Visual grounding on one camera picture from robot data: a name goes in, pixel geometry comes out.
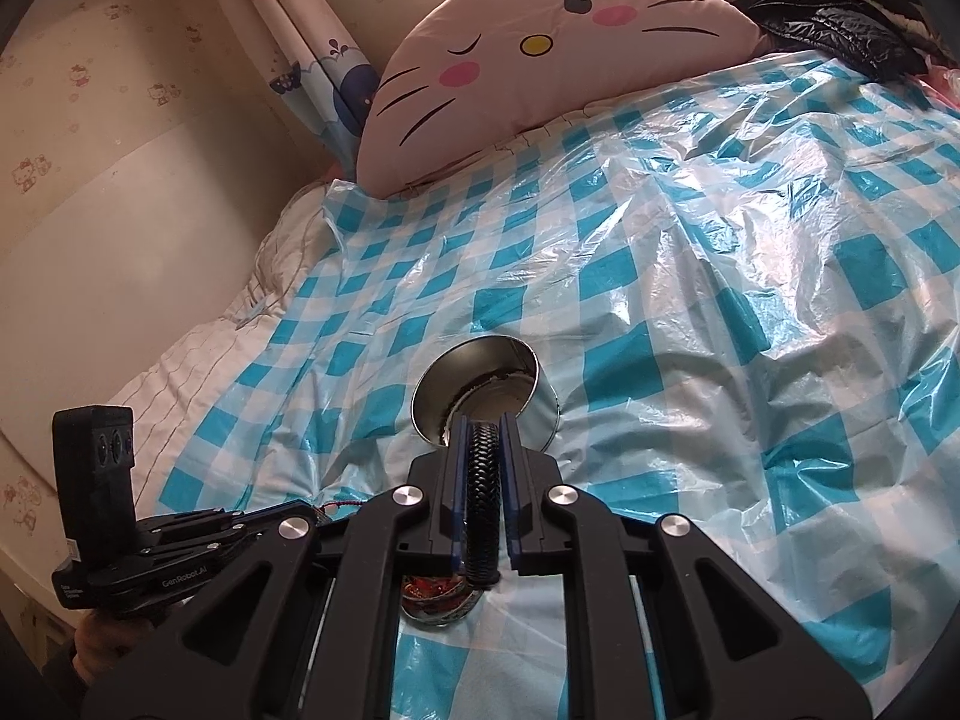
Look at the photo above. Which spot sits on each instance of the black plastic bag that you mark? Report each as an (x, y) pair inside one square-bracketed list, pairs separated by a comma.
[(856, 32)]

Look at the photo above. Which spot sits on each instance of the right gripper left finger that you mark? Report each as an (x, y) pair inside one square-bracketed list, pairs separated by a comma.
[(436, 543)]

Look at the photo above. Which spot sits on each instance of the round metal tin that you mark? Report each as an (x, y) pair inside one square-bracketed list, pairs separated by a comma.
[(482, 378)]

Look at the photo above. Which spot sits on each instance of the pink cat face pillow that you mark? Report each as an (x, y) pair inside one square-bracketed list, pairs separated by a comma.
[(476, 73)]

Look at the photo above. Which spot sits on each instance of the white striped bed quilt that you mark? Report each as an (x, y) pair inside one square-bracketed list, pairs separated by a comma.
[(170, 399)]

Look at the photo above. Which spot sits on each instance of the blue checkered plastic sheet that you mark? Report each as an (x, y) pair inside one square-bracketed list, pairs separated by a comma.
[(743, 291)]

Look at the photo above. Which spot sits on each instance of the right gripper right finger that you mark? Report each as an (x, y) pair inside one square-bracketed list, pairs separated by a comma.
[(534, 545)]

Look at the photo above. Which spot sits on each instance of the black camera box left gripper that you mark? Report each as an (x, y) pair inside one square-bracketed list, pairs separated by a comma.
[(92, 449)]

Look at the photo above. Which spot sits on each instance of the whale print curtain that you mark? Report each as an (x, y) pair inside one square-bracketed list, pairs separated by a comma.
[(309, 59)]

